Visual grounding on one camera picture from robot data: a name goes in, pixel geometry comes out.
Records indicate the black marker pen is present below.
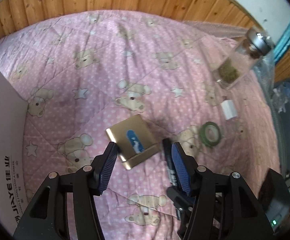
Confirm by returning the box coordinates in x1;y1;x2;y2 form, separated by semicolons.
161;138;186;221

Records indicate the gold rectangular box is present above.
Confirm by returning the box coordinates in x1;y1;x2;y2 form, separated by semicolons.
105;114;160;170

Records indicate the green tape roll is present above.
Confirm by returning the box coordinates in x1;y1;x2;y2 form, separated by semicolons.
199;121;222;148

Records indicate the white charger adapter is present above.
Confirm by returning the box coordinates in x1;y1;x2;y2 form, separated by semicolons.
221;100;238;120

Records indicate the pink bear quilt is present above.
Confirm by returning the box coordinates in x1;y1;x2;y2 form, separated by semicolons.
0;10;282;240

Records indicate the glass jar with metal lid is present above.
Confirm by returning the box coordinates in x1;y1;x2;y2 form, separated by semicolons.
212;27;273;89

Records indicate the white cardboard box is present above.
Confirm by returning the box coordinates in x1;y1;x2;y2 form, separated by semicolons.
0;72;28;235

